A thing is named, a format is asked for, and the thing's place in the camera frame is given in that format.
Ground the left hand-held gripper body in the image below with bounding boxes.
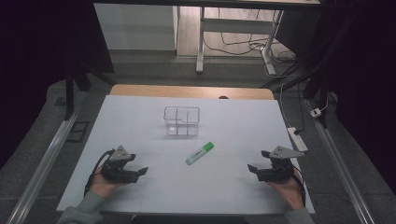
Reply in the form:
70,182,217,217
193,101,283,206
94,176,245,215
101,145,140,184

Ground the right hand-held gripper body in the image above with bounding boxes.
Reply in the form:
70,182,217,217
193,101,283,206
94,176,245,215
257,146,305,183

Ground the green highlighter pen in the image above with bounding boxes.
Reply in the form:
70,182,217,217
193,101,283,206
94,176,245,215
185,141,216,166

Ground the clear plastic divided box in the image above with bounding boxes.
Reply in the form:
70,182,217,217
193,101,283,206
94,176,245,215
163,105,201,137

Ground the person's left hand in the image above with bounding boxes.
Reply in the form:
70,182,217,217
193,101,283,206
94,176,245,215
89,164,126,200

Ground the person's right hand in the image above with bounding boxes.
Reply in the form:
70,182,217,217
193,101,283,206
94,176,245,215
267,172,305,210

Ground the white power strip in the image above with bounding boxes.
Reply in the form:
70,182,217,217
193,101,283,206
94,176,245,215
286,126,309,153

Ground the white table mat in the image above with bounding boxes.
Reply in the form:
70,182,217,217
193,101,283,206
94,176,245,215
56,94,317,216

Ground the white cabinet panel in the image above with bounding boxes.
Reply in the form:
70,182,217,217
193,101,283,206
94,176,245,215
93,3,178,51

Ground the white-legged desk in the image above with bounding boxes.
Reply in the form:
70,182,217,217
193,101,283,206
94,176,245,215
92,0,322,76

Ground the dark curtain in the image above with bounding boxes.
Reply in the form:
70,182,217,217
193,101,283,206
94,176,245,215
275,0,396,194
0,0,115,171

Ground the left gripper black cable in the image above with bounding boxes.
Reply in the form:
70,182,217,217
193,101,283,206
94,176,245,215
83,148,117,198

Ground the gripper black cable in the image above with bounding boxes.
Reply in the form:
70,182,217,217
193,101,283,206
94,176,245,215
291,165,307,208
83,148,117,198

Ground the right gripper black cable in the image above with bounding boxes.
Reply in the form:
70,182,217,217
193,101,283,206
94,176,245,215
291,165,307,208

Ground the white power strip cable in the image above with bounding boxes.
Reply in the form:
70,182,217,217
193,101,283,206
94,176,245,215
278,81,293,129

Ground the metal floor rail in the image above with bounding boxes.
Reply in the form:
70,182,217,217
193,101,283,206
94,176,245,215
6,91,89,224
304,98,376,224

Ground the black floor cable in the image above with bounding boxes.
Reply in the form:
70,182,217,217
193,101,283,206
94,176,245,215
203,8,297,64

